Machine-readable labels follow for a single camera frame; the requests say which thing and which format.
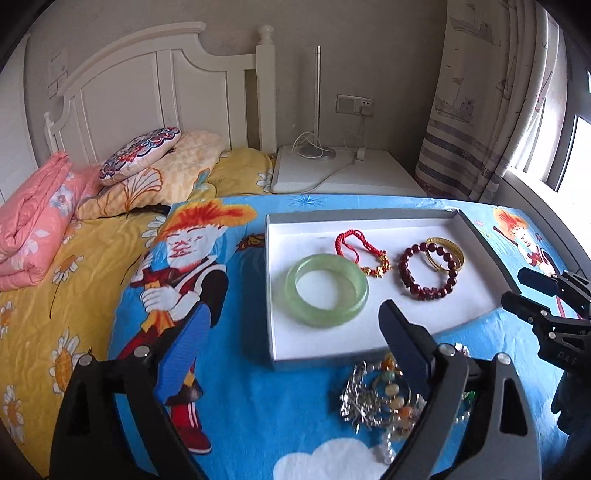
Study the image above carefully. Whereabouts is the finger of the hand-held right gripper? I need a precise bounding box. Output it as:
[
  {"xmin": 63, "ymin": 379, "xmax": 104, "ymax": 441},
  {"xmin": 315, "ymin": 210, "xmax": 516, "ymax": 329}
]
[
  {"xmin": 517, "ymin": 267, "xmax": 591, "ymax": 303},
  {"xmin": 500, "ymin": 291, "xmax": 557, "ymax": 330}
]

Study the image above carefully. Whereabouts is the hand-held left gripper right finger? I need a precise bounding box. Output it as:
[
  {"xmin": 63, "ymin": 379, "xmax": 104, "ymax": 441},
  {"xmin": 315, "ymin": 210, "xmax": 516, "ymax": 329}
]
[{"xmin": 378, "ymin": 299, "xmax": 543, "ymax": 480}]

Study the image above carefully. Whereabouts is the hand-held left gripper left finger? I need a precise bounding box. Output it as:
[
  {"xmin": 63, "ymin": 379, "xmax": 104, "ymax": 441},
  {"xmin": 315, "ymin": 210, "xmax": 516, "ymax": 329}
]
[{"xmin": 50, "ymin": 302, "xmax": 213, "ymax": 480}]

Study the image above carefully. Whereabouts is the colourful stone bead bracelet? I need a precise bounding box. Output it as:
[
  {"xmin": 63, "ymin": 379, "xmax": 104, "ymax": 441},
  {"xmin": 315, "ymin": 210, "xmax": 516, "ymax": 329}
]
[{"xmin": 369, "ymin": 353, "xmax": 476, "ymax": 435}]

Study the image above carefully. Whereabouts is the silver rhinestone brooch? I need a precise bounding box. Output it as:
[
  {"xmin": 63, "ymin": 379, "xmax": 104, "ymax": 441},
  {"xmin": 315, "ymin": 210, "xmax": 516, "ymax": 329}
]
[{"xmin": 340, "ymin": 362, "xmax": 398, "ymax": 432}]

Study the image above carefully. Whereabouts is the grey-blue cardboard box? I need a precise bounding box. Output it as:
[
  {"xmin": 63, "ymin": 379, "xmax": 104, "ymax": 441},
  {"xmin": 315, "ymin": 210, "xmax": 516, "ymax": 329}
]
[{"xmin": 264, "ymin": 206, "xmax": 522, "ymax": 372}]

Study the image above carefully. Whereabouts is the person's right hand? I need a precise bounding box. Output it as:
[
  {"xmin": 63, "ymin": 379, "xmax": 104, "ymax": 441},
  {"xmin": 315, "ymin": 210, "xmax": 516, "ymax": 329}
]
[{"xmin": 551, "ymin": 368, "xmax": 591, "ymax": 432}]

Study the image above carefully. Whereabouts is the gold bangle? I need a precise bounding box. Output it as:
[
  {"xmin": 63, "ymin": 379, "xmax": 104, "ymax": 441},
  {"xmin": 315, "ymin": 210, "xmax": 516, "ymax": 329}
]
[{"xmin": 425, "ymin": 237, "xmax": 465, "ymax": 276}]

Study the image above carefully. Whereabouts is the green jade bangle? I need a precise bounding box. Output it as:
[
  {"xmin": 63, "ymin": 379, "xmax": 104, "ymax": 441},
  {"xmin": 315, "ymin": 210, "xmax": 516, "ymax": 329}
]
[{"xmin": 285, "ymin": 254, "xmax": 370, "ymax": 324}]

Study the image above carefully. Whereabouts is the blue cartoon blanket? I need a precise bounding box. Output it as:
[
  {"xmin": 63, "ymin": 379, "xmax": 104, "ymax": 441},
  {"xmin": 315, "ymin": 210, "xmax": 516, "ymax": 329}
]
[{"xmin": 107, "ymin": 194, "xmax": 591, "ymax": 480}]

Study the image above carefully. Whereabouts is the yellow floral bedsheet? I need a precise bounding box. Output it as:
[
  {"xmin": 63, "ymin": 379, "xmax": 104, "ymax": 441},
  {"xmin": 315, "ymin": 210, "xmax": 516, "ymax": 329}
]
[{"xmin": 0, "ymin": 148, "xmax": 278, "ymax": 478}]

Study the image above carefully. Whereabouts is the window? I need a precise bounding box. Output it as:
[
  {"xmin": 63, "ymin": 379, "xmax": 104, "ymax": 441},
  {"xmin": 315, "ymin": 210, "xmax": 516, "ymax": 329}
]
[{"xmin": 503, "ymin": 18, "xmax": 591, "ymax": 217}]

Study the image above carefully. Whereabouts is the yellow leaf-print pillow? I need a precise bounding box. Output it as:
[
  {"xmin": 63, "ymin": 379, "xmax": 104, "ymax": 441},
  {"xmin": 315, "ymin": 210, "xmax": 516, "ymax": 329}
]
[{"xmin": 75, "ymin": 130, "xmax": 225, "ymax": 221}]

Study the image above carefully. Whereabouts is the white nightstand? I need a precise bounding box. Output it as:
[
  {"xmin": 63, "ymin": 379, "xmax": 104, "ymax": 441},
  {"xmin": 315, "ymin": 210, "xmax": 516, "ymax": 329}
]
[{"xmin": 270, "ymin": 144, "xmax": 428, "ymax": 197}]

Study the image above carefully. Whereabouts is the ship-print curtain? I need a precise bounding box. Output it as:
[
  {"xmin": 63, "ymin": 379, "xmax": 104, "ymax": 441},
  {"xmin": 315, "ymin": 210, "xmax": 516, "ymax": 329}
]
[{"xmin": 414, "ymin": 0, "xmax": 566, "ymax": 201}]

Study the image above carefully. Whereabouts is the folded pink quilt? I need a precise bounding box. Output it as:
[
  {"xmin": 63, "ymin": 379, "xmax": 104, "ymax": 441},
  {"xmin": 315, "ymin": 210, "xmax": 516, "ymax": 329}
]
[{"xmin": 0, "ymin": 152, "xmax": 103, "ymax": 292}]

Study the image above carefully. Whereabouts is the round patterned cushion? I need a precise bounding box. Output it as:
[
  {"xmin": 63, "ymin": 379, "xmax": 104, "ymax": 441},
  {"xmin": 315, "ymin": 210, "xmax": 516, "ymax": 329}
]
[{"xmin": 98, "ymin": 127, "xmax": 182, "ymax": 186}]

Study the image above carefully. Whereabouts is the white wooden headboard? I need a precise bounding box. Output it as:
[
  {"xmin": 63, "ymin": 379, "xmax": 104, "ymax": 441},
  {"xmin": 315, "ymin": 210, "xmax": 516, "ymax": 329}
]
[{"xmin": 44, "ymin": 23, "xmax": 277, "ymax": 167}]

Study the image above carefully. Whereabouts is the silver stick lamp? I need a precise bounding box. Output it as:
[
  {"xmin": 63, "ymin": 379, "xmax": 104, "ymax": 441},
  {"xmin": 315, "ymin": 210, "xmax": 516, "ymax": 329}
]
[{"xmin": 290, "ymin": 45, "xmax": 338, "ymax": 160}]

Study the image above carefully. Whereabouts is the dark red bead bracelet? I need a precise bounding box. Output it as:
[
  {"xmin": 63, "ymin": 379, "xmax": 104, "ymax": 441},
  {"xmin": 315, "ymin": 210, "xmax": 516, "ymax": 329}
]
[{"xmin": 398, "ymin": 243, "xmax": 457, "ymax": 301}]

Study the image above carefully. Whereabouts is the red string bracelet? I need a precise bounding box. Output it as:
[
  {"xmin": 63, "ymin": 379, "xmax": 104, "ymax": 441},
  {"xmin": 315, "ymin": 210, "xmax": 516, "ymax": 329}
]
[{"xmin": 335, "ymin": 229, "xmax": 391, "ymax": 279}]

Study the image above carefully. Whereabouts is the white cable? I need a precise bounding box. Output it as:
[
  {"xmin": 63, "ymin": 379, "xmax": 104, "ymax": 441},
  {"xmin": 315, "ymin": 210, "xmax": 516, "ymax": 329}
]
[{"xmin": 292, "ymin": 130, "xmax": 324, "ymax": 158}]

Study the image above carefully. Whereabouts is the wall socket panel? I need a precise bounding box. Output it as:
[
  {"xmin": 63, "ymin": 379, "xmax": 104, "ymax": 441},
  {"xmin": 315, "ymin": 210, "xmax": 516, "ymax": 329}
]
[{"xmin": 337, "ymin": 93, "xmax": 375, "ymax": 116}]

